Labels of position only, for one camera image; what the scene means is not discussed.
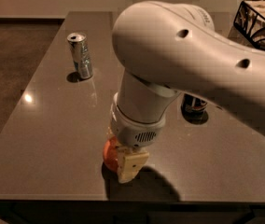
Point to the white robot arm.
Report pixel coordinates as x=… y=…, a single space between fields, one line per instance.
x=167 y=49

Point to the silver redbull can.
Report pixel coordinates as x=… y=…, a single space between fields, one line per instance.
x=80 y=53

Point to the red apple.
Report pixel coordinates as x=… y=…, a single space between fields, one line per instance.
x=110 y=155

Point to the black wire basket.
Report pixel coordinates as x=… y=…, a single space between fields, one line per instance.
x=249 y=24

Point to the blue pepsi can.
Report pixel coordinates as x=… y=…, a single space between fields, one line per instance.
x=193 y=105

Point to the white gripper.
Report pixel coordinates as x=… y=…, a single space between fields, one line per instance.
x=132 y=131

